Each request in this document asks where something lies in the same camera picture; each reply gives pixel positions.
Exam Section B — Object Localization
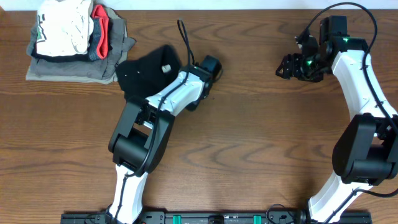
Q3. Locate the black t-shirt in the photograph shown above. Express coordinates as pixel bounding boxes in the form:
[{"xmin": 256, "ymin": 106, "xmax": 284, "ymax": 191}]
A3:
[{"xmin": 114, "ymin": 44, "xmax": 200, "ymax": 112}]

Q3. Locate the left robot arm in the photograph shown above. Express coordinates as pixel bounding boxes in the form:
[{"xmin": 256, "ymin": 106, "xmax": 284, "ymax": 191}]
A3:
[{"xmin": 105, "ymin": 62, "xmax": 223, "ymax": 223}]

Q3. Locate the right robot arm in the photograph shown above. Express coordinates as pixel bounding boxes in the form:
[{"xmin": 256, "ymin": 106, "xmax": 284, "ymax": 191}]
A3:
[{"xmin": 275, "ymin": 35, "xmax": 397, "ymax": 223}]

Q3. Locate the grey folded garment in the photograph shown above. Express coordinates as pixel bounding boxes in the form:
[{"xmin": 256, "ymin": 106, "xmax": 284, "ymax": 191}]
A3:
[{"xmin": 25, "ymin": 14, "xmax": 137, "ymax": 81}]

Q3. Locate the red and black folded garment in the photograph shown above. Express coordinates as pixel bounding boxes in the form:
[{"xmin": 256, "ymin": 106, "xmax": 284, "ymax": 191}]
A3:
[{"xmin": 30, "ymin": 4, "xmax": 111, "ymax": 63}]

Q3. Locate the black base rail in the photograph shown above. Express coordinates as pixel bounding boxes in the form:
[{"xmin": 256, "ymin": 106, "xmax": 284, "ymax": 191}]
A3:
[{"xmin": 60, "ymin": 210, "xmax": 373, "ymax": 224}]

